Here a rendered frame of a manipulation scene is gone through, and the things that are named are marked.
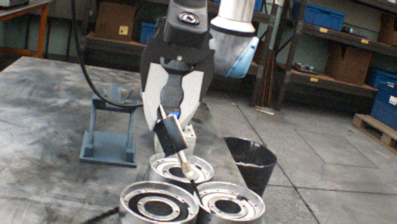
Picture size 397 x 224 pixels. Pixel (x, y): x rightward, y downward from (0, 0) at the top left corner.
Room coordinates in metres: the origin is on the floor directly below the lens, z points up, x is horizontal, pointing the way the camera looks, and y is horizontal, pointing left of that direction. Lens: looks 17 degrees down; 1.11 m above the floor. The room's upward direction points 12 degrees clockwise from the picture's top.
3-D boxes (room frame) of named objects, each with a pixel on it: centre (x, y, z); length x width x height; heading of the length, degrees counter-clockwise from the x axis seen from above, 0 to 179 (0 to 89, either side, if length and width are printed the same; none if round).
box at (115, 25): (4.02, 1.03, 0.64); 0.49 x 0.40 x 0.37; 107
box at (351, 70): (4.59, -1.62, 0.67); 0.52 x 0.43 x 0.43; 102
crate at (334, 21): (4.48, -1.09, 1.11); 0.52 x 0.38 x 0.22; 102
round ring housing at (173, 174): (0.57, 0.01, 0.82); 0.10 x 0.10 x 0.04
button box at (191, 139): (0.73, 0.04, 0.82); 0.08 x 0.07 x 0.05; 12
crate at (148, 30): (4.16, 0.51, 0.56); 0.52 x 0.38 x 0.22; 99
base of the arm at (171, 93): (1.06, 0.09, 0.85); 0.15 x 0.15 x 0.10
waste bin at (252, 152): (1.74, -0.24, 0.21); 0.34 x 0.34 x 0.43
